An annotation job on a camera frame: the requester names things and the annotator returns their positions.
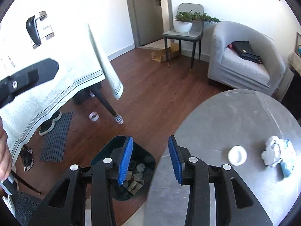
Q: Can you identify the dark green trash bin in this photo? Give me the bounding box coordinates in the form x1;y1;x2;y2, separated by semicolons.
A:
90;135;156;201

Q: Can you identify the black chrome office chair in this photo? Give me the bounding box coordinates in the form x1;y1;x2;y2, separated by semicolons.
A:
26;11;55;50

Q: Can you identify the potted green bonsai plant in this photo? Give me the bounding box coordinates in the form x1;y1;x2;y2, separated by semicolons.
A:
173;11;220;33

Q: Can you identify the framed picture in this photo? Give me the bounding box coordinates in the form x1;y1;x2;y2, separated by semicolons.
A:
294;32;301;57

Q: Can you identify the grey fabric armchair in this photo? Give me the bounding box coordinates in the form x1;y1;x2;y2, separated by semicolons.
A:
208;21;286;96

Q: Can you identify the blue white wet wipes pack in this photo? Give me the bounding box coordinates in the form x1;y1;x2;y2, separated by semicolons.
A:
280;139;296;178

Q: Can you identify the pale green patterned tablecloth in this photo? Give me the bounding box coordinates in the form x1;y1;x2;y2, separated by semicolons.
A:
0;9;125;165

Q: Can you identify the person's left hand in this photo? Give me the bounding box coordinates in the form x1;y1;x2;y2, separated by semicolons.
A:
0;119;12;182

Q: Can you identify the grey door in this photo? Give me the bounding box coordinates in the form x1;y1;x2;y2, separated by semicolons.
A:
132;0;163;46

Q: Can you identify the white cardboard box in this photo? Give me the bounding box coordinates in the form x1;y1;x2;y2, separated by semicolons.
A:
127;181;143;195

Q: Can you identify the white round plastic lid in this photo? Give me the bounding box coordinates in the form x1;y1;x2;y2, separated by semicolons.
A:
228;145;247;166

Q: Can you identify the white tissue paper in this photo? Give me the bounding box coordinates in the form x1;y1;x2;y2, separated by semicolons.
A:
261;136;285;167

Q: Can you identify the black dining table leg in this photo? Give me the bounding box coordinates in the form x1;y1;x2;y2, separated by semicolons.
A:
91;86;123;125

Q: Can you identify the grey striped floor mat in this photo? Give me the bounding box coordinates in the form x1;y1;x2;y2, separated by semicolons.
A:
40;111;73;162

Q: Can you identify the black white shoe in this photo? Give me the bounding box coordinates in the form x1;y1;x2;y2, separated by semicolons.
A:
39;119;55;136
51;110;62;122

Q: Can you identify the grey dining chair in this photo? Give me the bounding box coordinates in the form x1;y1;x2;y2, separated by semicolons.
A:
162;3;204;73

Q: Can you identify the clear tape roll on floor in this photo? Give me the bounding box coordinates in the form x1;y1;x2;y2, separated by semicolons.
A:
89;112;99;122

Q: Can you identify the cardboard box on floor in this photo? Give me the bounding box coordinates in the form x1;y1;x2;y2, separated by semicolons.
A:
151;42;180;63

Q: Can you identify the beige rug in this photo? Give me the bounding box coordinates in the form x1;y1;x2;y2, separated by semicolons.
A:
83;202;151;226

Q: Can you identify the black bag on armchair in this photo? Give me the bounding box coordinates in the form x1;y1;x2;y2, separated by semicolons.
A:
232;41;263;64

